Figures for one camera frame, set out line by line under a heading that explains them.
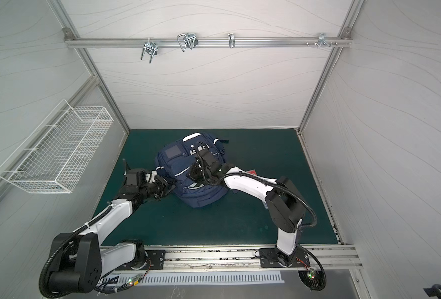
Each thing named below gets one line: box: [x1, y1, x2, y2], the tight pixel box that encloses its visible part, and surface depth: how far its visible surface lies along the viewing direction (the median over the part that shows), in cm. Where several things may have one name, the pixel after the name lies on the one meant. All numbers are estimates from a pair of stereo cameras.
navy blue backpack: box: [155, 132, 230, 209], surface depth 89 cm
